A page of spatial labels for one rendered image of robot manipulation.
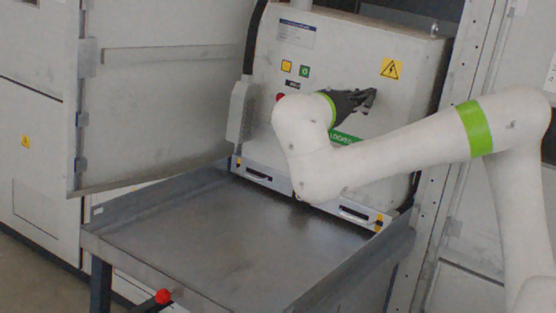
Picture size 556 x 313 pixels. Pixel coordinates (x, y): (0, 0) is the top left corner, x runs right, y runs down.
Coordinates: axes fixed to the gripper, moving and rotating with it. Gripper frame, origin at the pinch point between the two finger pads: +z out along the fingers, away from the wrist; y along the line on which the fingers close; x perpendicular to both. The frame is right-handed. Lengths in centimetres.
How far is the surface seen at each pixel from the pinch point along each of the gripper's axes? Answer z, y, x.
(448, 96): 16.4, 15.8, 1.6
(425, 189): 15.9, 16.4, -25.2
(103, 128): -32, -60, -21
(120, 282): 14, -97, -110
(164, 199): -26, -42, -37
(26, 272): 3, -144, -123
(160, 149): -13, -56, -30
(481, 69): 16.0, 22.6, 10.8
